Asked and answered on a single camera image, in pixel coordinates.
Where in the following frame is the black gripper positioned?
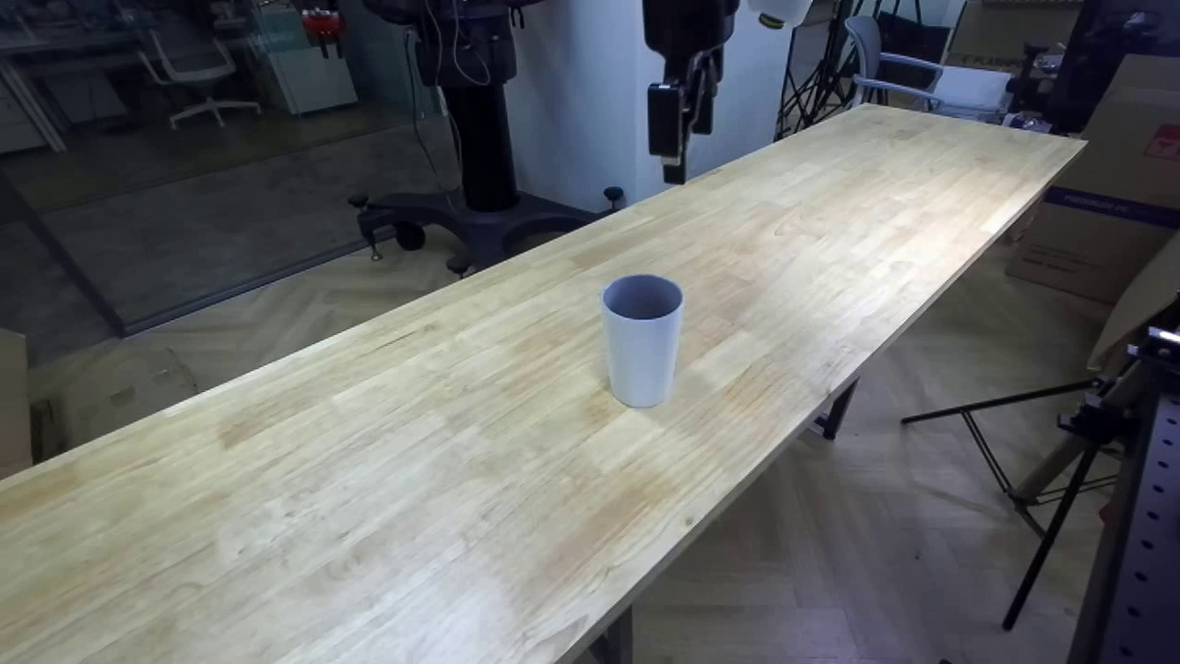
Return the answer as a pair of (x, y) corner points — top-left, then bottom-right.
(637, 0), (746, 188)

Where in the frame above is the white cup with handle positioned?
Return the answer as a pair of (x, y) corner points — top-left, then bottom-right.
(598, 270), (689, 414)

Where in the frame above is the white plastic chair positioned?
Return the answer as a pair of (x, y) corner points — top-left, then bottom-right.
(846, 12), (1013, 126)

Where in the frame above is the black table leg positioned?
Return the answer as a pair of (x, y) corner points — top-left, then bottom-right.
(812, 376), (859, 441)
(585, 604), (637, 664)

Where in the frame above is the small red object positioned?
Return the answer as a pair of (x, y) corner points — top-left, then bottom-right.
(298, 4), (346, 50)

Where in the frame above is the white cabinet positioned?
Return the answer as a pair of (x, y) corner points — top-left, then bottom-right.
(250, 33), (363, 120)

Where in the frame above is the large cardboard box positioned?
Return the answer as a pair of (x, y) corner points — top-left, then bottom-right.
(1002, 50), (1180, 311)

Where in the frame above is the black equipment rack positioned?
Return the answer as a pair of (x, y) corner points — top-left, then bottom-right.
(1045, 0), (1180, 137)

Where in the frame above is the white office chair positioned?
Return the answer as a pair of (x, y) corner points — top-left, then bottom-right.
(133, 17), (266, 137)

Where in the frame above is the tan cardboard sheet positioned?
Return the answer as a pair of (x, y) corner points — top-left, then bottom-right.
(1083, 233), (1180, 372)

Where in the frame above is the black perforated breadboard table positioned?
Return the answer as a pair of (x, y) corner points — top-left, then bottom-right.
(1067, 323), (1180, 664)

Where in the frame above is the small tan box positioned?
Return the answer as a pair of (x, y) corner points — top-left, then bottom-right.
(0, 323), (38, 478)

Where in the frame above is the black pedestal with wheeled base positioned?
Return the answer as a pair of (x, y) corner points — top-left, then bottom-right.
(346, 0), (631, 277)

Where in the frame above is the black camera tripod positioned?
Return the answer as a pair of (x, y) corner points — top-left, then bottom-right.
(900, 322), (1180, 634)

